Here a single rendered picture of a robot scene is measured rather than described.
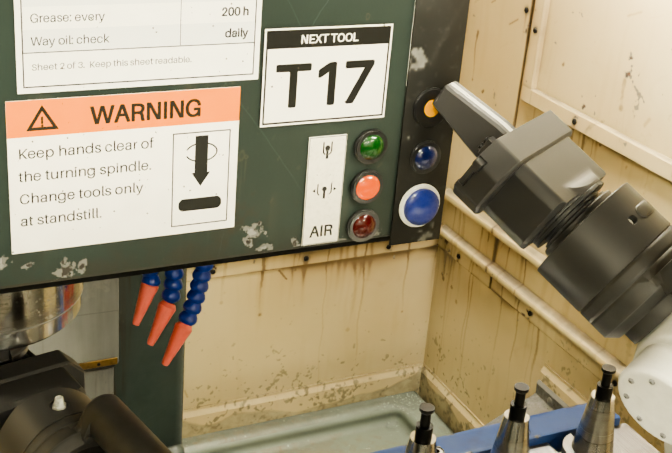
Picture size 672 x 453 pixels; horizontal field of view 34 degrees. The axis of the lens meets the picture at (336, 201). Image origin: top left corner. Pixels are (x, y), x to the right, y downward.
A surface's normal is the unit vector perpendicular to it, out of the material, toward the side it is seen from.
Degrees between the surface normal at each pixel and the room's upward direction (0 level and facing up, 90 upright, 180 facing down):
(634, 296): 76
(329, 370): 90
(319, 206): 90
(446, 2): 90
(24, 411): 31
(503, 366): 90
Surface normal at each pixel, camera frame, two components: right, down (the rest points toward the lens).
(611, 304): -0.62, 0.35
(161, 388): 0.43, 0.39
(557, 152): 0.48, -0.65
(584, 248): -0.39, 0.07
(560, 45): -0.90, 0.11
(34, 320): 0.70, 0.33
